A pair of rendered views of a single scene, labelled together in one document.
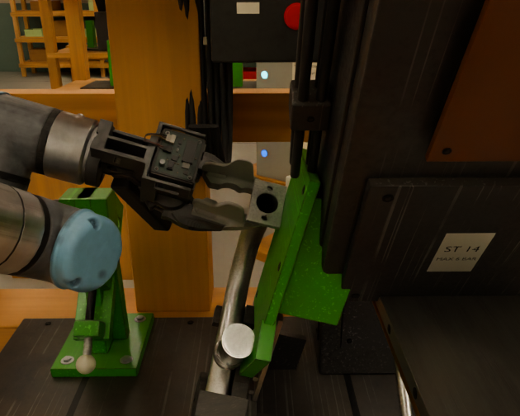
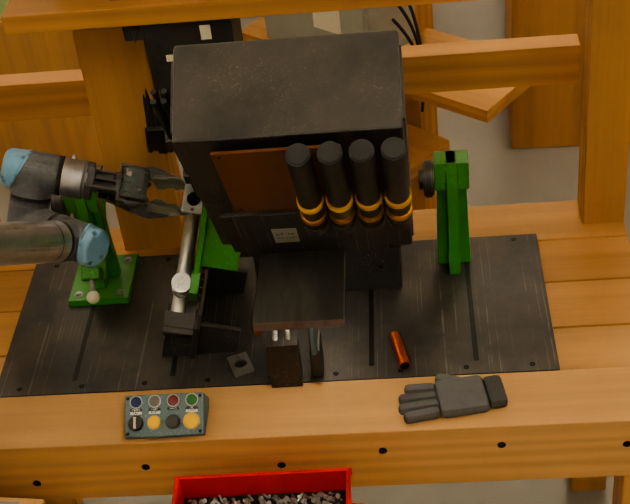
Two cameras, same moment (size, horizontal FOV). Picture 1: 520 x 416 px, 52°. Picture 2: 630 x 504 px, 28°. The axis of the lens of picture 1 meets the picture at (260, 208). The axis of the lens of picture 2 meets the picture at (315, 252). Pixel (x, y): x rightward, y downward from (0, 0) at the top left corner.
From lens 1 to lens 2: 1.81 m
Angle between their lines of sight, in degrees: 17
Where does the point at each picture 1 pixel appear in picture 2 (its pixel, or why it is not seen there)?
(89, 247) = (93, 246)
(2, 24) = not seen: outside the picture
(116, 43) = (84, 62)
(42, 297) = not seen: hidden behind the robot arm
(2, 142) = (36, 184)
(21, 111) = (44, 165)
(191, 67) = (143, 73)
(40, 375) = (61, 306)
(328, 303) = (229, 259)
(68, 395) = (84, 318)
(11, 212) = (59, 238)
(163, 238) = not seen: hidden behind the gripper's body
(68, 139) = (72, 179)
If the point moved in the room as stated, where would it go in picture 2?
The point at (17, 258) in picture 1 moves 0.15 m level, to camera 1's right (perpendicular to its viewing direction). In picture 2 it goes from (63, 256) to (145, 252)
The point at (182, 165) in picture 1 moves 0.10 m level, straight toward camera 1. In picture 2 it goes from (137, 189) to (136, 221)
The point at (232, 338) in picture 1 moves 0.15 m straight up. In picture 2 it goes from (177, 281) to (163, 218)
